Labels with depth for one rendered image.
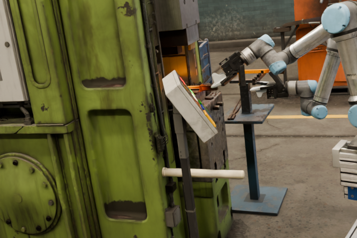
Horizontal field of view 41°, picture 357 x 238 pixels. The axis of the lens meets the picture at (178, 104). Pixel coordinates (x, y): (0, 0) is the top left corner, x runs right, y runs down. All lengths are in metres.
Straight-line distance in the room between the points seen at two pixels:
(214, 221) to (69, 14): 1.46
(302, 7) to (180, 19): 3.63
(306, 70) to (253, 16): 4.34
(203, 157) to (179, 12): 0.83
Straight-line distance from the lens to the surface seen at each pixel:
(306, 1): 6.05
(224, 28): 10.51
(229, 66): 2.28
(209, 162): 2.76
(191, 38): 2.68
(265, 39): 2.30
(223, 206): 3.19
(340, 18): 2.04
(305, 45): 2.32
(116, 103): 2.52
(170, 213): 2.66
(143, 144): 2.53
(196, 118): 2.06
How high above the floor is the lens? 1.63
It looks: 15 degrees down
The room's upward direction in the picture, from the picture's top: 7 degrees counter-clockwise
